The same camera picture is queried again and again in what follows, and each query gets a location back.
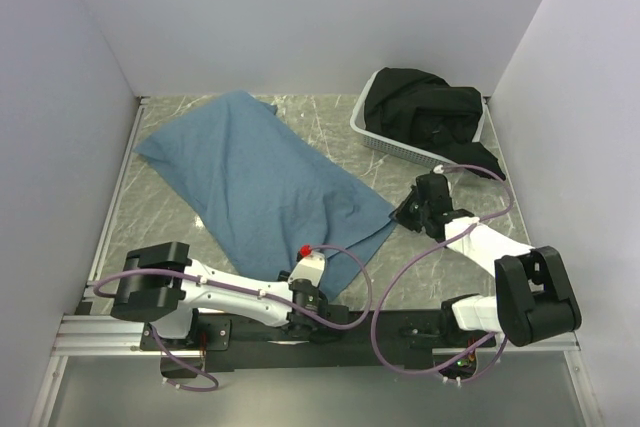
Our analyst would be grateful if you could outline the black cloth in basket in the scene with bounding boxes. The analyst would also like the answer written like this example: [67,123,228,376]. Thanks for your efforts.
[362,66,507,183]

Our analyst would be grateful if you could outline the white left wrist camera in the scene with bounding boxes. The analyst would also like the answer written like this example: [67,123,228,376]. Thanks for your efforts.
[288,245,326,288]

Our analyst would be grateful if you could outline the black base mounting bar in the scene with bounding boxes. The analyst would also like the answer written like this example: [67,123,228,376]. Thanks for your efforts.
[161,309,486,373]

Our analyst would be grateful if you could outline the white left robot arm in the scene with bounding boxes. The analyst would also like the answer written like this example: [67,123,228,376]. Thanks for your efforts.
[110,242,349,349]

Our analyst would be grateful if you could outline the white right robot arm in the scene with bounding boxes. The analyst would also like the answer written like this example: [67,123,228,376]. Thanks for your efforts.
[391,172,582,347]

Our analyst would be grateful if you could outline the blue fabric pillowcase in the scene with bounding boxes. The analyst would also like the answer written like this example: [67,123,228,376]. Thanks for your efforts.
[135,91,395,299]

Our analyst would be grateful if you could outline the grey plastic basket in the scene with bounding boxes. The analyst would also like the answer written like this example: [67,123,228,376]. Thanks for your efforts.
[348,70,489,171]

